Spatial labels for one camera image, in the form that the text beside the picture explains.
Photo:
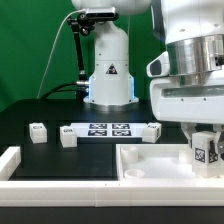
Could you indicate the grey depth camera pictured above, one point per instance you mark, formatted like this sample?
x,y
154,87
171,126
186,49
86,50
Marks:
x,y
101,13

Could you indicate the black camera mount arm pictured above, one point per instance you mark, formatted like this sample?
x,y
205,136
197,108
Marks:
x,y
79,43

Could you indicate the white U-shaped fence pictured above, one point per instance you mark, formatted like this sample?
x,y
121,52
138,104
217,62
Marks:
x,y
195,192

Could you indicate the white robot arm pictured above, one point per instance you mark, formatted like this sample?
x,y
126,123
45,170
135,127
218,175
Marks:
x,y
179,44

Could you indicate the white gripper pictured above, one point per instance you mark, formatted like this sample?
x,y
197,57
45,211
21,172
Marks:
x,y
190,105

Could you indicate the white square tabletop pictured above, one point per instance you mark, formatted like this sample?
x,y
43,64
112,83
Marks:
x,y
163,161

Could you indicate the white marker base plate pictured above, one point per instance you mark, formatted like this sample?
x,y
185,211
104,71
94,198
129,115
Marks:
x,y
110,130

